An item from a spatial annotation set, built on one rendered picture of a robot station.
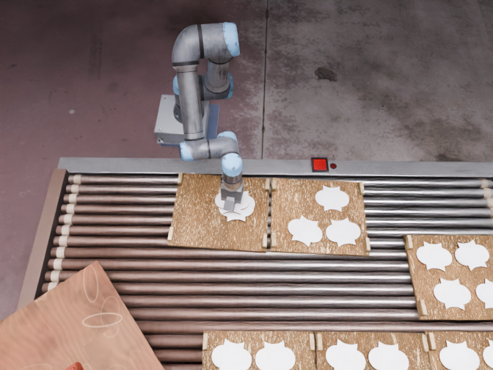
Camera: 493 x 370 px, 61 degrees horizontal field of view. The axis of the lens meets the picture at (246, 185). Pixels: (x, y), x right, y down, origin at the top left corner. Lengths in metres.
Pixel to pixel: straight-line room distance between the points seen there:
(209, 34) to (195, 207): 0.73
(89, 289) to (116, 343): 0.22
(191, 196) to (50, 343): 0.77
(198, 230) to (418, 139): 2.15
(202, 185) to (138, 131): 1.48
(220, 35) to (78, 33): 2.73
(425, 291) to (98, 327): 1.24
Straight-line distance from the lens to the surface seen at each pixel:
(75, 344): 1.64
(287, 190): 1.87
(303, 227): 1.79
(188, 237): 1.77
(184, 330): 1.69
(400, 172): 2.08
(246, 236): 1.76
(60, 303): 1.69
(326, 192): 1.89
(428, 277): 1.87
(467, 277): 1.94
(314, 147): 3.17
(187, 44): 1.53
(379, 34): 4.15
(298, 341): 1.67
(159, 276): 1.75
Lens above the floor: 2.57
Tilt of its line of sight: 61 degrees down
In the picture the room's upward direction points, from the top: 3 degrees clockwise
